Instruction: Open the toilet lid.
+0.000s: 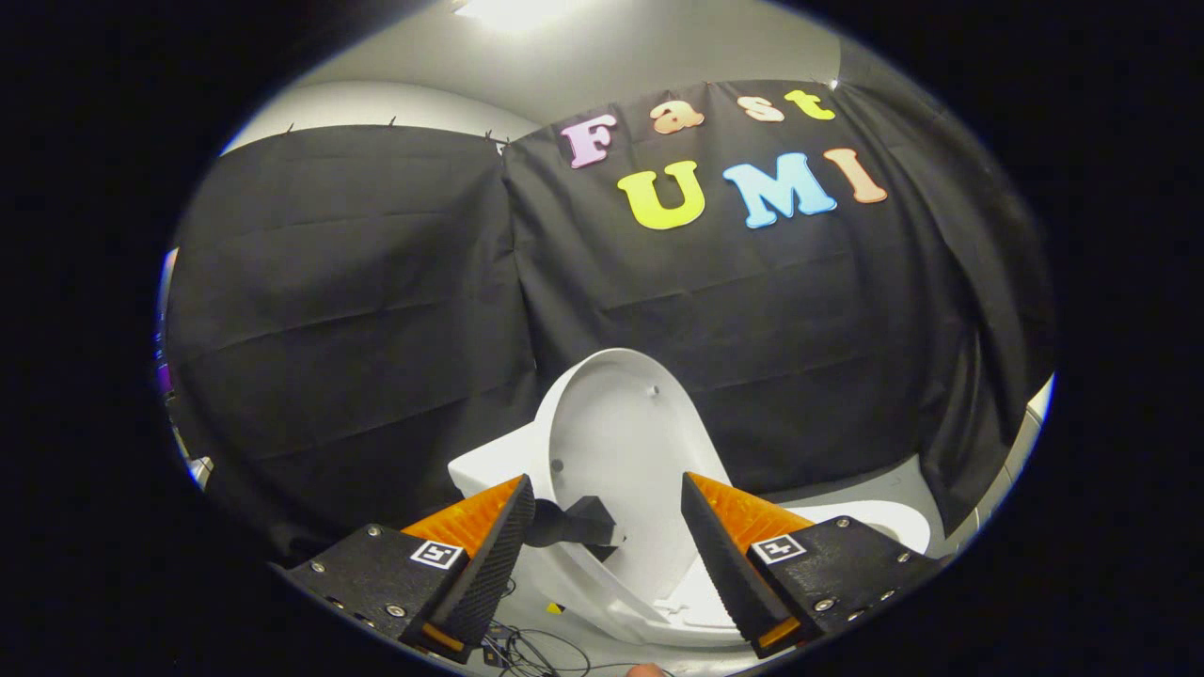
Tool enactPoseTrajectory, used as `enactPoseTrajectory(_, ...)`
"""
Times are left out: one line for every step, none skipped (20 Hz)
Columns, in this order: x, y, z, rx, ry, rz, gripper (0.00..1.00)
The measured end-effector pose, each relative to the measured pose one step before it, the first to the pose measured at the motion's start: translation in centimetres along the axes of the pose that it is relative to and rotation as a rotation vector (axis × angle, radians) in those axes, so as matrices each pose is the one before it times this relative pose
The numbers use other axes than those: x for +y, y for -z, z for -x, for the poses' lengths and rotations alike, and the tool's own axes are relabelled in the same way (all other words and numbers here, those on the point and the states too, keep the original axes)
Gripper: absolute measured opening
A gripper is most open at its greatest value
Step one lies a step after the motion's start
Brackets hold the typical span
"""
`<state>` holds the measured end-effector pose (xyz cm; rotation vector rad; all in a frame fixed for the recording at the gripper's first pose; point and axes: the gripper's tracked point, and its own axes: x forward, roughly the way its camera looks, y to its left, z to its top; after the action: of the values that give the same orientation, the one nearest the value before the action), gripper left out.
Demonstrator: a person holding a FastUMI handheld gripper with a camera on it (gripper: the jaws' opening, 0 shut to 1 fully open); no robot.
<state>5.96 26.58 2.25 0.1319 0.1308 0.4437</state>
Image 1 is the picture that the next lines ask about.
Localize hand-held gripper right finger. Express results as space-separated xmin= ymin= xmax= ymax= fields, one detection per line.
xmin=679 ymin=471 xmax=943 ymax=661

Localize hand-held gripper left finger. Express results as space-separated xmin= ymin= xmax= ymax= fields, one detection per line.
xmin=280 ymin=474 xmax=537 ymax=665

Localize white toilet lid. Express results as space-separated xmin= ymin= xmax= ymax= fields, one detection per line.
xmin=523 ymin=348 xmax=737 ymax=614

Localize white toilet with tank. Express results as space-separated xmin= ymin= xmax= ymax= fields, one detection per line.
xmin=448 ymin=423 xmax=932 ymax=650

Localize black backdrop cloth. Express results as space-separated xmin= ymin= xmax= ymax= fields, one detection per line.
xmin=165 ymin=80 xmax=1059 ymax=567

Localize ceiling light panel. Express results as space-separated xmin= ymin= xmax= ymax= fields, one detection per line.
xmin=451 ymin=0 xmax=586 ymax=35

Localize black cables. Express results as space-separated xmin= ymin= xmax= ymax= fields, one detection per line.
xmin=480 ymin=578 xmax=605 ymax=676

